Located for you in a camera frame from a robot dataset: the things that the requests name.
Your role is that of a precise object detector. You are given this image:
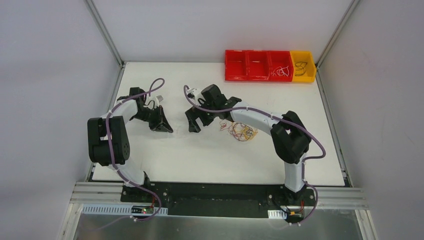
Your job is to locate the coloured wire bundle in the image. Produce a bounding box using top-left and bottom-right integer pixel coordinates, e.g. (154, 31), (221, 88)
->
(219, 119), (259, 142)

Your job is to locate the white wire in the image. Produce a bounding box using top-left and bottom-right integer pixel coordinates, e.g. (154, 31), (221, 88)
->
(271, 65), (291, 79)

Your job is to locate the black wire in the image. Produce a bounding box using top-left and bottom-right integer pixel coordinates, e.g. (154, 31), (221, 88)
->
(294, 60), (308, 77)

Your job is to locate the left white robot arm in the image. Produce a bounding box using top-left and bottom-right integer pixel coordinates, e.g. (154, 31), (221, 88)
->
(87, 87), (174, 203)

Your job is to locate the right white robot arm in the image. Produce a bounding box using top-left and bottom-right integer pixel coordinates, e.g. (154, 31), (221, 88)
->
(183, 84), (313, 205)

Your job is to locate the left red bin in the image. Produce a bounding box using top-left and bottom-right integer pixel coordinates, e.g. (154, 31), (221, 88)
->
(224, 50), (248, 82)

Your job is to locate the right red bin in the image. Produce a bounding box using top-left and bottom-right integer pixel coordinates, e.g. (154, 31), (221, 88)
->
(268, 51), (294, 83)

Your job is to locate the yellow bin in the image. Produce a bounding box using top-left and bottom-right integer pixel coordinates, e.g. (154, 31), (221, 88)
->
(290, 51), (317, 83)

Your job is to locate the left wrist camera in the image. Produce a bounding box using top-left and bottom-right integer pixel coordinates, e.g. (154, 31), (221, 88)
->
(146, 95), (164, 105)

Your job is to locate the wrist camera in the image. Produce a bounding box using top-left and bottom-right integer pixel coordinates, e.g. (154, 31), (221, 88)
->
(146, 95), (164, 105)
(187, 88), (205, 104)

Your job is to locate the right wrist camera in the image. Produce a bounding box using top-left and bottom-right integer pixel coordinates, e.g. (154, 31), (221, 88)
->
(187, 88), (205, 104)

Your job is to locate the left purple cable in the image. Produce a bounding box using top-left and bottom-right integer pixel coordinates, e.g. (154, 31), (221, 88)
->
(79, 78), (166, 231)

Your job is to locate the purple cable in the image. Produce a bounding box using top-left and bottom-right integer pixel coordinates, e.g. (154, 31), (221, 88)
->
(183, 85), (327, 231)
(79, 78), (166, 231)

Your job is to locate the aluminium frame rail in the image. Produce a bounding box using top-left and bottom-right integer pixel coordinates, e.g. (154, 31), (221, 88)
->
(59, 182), (378, 240)

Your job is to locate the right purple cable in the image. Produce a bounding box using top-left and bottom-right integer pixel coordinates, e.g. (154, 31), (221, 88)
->
(183, 85), (327, 231)

